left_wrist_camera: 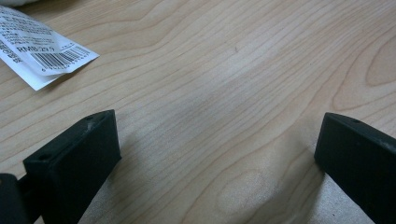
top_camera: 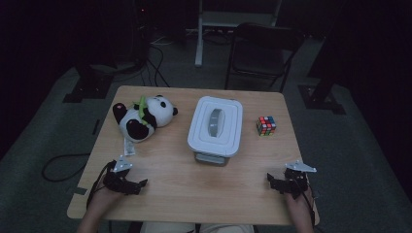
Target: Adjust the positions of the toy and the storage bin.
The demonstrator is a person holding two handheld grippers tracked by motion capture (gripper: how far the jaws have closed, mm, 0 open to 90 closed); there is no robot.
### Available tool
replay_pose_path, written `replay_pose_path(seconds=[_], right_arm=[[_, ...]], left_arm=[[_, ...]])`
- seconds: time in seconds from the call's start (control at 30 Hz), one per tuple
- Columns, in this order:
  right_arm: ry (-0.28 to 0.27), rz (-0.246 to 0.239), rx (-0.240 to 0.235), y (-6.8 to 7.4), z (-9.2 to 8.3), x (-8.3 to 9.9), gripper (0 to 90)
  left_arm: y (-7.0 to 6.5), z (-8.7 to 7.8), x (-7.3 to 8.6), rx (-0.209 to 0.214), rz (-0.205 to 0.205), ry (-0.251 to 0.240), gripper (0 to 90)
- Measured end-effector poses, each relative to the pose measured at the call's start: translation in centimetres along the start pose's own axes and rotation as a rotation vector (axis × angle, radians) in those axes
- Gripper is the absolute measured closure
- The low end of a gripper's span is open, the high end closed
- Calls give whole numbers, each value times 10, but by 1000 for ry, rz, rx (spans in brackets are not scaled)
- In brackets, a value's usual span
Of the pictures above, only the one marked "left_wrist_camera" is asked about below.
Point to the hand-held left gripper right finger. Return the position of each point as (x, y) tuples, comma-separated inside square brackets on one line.
[(358, 155)]

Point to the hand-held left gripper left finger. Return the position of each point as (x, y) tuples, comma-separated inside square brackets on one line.
[(77, 161)]

